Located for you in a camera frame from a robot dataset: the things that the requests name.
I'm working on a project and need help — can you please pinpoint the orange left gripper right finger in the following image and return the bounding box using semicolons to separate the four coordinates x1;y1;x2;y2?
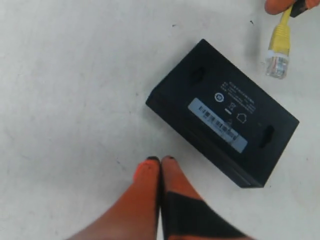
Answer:
161;156;252;240

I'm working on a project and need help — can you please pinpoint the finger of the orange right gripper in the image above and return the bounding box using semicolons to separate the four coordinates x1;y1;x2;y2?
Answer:
264;0;296;15
290;0;320;18

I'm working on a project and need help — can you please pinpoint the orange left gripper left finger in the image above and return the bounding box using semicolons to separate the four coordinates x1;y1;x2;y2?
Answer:
70;156;161;240

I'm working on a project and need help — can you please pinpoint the yellow ethernet cable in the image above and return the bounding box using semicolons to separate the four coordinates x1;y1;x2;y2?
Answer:
265;6;292;80

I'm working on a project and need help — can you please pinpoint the black network switch box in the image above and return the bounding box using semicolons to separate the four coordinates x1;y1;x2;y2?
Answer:
146;39;299;188

